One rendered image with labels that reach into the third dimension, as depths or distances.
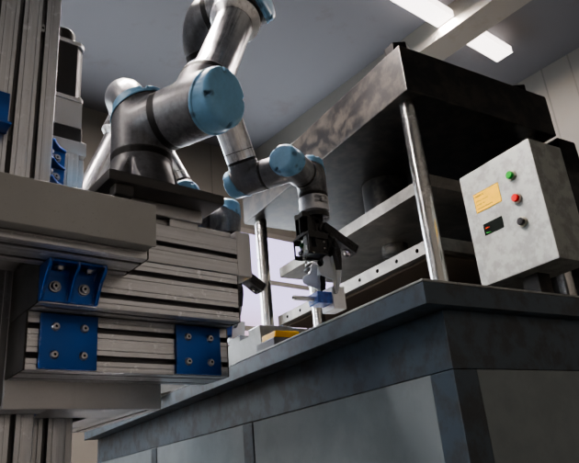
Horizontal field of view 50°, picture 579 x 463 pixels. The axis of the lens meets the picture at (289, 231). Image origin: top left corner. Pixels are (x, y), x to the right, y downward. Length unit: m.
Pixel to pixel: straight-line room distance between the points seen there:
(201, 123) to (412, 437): 0.64
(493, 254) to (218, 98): 1.23
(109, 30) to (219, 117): 2.98
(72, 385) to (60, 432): 0.13
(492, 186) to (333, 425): 1.18
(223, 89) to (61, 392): 0.59
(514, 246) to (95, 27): 2.86
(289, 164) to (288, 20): 2.61
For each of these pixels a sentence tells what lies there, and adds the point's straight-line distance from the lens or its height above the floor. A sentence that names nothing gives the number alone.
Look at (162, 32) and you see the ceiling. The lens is 4.06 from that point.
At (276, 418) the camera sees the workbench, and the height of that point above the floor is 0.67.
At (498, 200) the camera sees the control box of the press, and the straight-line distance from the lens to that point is 2.12.
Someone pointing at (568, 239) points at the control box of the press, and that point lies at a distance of 2.02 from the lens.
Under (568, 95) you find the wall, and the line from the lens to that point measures 4.80.
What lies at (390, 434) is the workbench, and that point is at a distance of 1.07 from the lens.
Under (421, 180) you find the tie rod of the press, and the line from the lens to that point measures 2.21.
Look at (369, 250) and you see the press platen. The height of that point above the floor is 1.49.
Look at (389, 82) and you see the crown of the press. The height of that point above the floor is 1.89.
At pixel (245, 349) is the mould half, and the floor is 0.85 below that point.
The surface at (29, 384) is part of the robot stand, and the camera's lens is 1.09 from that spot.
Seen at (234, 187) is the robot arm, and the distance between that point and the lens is 1.54.
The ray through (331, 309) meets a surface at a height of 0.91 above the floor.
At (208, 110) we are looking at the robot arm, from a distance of 1.12.
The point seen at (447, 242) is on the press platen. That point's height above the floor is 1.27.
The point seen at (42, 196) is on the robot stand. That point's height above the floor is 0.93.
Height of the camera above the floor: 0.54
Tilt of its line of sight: 22 degrees up
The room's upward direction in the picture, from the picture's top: 5 degrees counter-clockwise
